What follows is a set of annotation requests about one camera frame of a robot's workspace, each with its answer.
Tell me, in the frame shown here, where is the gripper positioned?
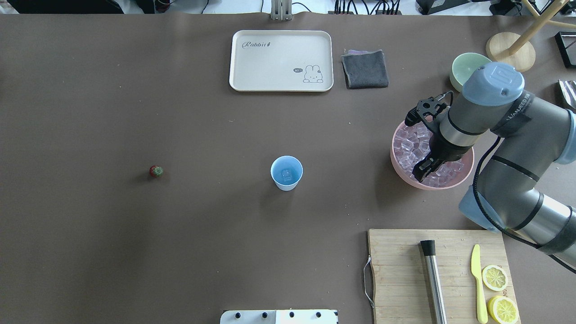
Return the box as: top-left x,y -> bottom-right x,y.
412,129 -> 466,182

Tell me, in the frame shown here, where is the ice cube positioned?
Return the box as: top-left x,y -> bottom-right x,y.
280,169 -> 293,182

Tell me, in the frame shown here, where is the small strawberry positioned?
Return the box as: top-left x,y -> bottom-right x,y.
149,165 -> 164,178

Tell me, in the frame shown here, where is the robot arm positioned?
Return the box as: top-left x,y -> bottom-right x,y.
405,62 -> 576,271

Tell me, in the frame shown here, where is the pile of clear ice cubes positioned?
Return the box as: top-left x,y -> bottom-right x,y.
394,124 -> 465,187

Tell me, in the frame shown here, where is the blue plastic cup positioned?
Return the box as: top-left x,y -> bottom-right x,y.
270,155 -> 304,191

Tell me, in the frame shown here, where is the wooden cup tree stand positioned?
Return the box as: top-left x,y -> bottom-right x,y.
486,0 -> 576,72

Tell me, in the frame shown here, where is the pink bowl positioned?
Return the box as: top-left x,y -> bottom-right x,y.
390,120 -> 475,190

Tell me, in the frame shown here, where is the mint green bowl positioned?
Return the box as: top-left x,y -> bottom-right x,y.
449,53 -> 492,92

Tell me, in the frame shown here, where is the dark grey folded cloth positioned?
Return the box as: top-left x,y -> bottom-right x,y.
340,49 -> 389,90

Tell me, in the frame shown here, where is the wooden cutting board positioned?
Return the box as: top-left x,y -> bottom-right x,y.
368,229 -> 512,324

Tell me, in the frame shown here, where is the yellow plastic knife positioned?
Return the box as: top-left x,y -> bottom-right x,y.
470,244 -> 488,324

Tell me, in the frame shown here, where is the beige plastic tray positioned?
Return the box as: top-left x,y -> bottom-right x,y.
229,30 -> 334,92

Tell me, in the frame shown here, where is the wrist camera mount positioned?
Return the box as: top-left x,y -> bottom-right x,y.
404,90 -> 454,132

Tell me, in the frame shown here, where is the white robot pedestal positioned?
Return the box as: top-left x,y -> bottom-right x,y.
220,308 -> 339,324

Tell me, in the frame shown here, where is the aluminium frame post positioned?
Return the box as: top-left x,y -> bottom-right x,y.
270,0 -> 293,21

